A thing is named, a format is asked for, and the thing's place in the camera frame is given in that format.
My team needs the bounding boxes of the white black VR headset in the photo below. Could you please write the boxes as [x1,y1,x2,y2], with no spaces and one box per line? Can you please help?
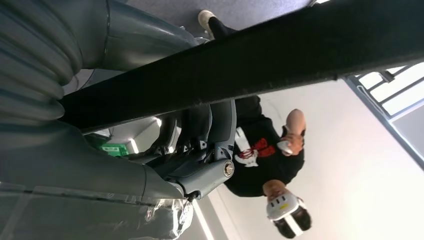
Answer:
[265,192,312,239]

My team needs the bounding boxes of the person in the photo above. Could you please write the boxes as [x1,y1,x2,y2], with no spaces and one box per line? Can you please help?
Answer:
[198,9,312,239]

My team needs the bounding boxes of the white handheld controller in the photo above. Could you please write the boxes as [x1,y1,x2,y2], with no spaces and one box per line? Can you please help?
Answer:
[276,140,294,156]

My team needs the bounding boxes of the green plastic crate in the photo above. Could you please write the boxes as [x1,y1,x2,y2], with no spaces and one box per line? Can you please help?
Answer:
[99,142,130,157]

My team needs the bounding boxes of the grey window frame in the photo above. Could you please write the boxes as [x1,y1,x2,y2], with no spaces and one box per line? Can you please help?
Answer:
[344,61,424,170]

